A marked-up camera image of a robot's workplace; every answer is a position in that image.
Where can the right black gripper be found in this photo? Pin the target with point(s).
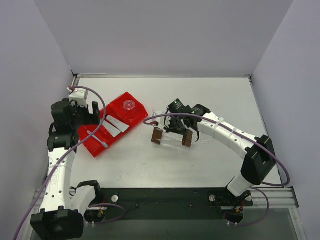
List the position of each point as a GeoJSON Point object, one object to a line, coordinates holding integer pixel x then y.
{"type": "Point", "coordinates": [175, 127]}

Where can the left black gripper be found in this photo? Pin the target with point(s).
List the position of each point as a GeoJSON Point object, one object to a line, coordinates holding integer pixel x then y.
{"type": "Point", "coordinates": [88, 116]}

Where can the clear tray brown handles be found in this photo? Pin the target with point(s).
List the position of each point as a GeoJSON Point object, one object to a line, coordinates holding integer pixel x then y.
{"type": "Point", "coordinates": [162, 137]}

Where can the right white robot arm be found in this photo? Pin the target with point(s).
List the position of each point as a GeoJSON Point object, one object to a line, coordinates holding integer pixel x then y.
{"type": "Point", "coordinates": [254, 151]}

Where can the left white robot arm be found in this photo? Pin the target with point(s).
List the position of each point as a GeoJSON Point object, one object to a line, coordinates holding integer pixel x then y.
{"type": "Point", "coordinates": [61, 216]}

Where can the toothpaste tube green cap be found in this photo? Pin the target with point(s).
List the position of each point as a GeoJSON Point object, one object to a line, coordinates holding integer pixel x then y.
{"type": "Point", "coordinates": [113, 131]}

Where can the toothpaste tube black cap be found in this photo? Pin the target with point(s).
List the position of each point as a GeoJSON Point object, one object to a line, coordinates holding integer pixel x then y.
{"type": "Point", "coordinates": [117, 123]}

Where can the grey toothbrush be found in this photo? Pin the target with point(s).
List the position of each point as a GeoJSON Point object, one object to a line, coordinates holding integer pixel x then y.
{"type": "Point", "coordinates": [104, 144]}

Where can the red plastic compartment box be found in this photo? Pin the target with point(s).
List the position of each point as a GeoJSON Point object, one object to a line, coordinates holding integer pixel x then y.
{"type": "Point", "coordinates": [122, 115]}

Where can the clear plastic cup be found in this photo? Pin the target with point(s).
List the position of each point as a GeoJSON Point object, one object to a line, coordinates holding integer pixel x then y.
{"type": "Point", "coordinates": [130, 111]}

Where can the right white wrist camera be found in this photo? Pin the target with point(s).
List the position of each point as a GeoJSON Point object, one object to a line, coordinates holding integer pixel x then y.
{"type": "Point", "coordinates": [159, 118]}

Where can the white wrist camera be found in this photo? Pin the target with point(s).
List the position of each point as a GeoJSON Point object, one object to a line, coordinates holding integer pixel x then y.
{"type": "Point", "coordinates": [159, 118]}
{"type": "Point", "coordinates": [79, 96]}

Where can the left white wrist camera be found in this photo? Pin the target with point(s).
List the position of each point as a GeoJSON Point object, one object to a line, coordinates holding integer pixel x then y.
{"type": "Point", "coordinates": [79, 96]}

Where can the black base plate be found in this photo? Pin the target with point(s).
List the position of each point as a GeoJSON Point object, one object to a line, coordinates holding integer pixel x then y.
{"type": "Point", "coordinates": [167, 204]}

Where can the aluminium front rail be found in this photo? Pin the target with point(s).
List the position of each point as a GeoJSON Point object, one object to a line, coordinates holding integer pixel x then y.
{"type": "Point", "coordinates": [279, 198]}

